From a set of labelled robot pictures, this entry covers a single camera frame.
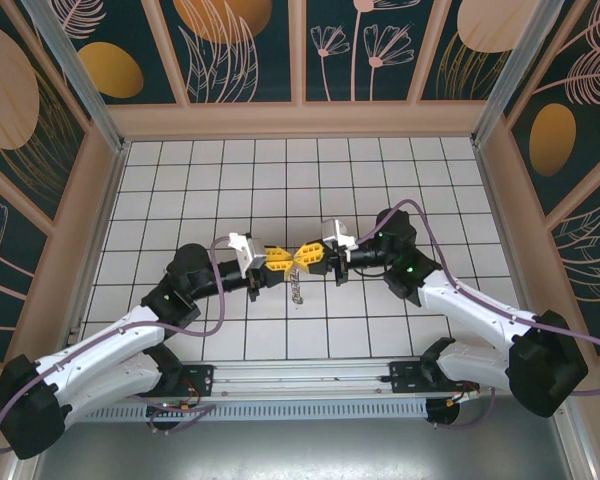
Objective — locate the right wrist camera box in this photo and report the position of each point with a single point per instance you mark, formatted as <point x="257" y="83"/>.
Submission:
<point x="336" y="231"/>

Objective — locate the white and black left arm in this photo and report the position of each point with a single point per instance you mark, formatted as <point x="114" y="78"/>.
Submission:
<point x="105" y="340"/>

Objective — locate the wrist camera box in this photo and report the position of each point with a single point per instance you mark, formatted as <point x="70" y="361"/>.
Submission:
<point x="336" y="231"/>
<point x="247" y="250"/>

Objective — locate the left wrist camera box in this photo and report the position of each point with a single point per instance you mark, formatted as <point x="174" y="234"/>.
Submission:
<point x="247" y="250"/>

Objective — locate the grey metal base sheet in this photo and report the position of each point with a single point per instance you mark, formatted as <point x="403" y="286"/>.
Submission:
<point x="305" y="450"/>

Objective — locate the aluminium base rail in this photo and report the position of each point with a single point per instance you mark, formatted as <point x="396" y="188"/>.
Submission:
<point x="305" y="375"/>

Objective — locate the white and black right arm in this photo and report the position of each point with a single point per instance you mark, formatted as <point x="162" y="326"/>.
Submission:
<point x="480" y="310"/>

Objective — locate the metal key holder with rings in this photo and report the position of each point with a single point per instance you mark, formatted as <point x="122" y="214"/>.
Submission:
<point x="297" y="292"/>

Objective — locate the aluminium corner post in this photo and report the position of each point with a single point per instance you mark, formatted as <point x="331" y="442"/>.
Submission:
<point x="80" y="80"/>
<point x="510" y="80"/>

